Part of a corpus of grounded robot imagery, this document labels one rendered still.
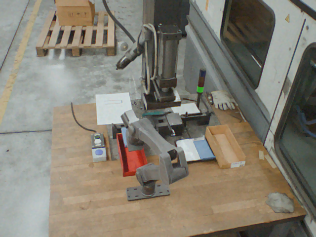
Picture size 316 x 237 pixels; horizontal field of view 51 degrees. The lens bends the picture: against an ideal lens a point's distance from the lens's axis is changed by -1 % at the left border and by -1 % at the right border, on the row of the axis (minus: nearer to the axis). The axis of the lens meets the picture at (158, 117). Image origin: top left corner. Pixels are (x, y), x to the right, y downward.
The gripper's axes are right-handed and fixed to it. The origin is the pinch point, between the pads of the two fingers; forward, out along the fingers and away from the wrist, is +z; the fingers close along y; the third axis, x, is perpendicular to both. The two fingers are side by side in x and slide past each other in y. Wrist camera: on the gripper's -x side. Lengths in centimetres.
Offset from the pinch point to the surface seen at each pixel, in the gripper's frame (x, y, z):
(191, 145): -32.4, -1.2, 11.1
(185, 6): -126, 242, 204
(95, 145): 17.1, 6.1, 14.7
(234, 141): -54, -3, 6
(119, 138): 4.1, 8.9, 16.6
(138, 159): -3.4, -4.8, 11.0
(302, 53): -76, 22, -39
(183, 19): -125, 233, 221
